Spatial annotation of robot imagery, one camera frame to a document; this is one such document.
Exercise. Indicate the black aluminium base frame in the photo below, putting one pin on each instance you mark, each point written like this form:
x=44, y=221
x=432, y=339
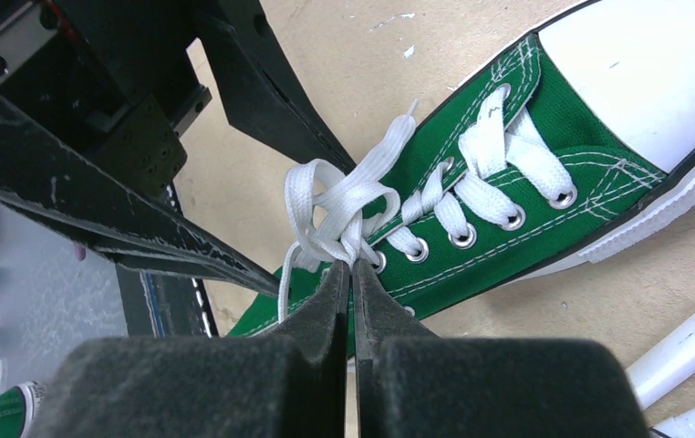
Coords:
x=159, y=306

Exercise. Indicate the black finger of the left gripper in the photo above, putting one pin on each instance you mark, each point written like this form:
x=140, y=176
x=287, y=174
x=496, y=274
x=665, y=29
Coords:
x=261, y=94
x=51, y=184

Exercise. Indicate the white marker pen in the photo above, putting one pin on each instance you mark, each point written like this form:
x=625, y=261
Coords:
x=664, y=366

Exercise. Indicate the green canvas sneaker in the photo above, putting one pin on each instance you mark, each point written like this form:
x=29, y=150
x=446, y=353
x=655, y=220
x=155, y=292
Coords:
x=572, y=144

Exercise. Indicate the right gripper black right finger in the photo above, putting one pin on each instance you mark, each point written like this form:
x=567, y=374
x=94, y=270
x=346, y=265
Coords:
x=413, y=383

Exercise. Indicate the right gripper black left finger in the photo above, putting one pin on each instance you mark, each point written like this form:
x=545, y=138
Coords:
x=289, y=382

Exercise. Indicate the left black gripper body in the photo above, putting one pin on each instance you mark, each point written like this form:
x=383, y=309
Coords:
x=111, y=79

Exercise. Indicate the white shoelace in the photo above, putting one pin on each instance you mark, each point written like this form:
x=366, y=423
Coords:
x=333, y=214

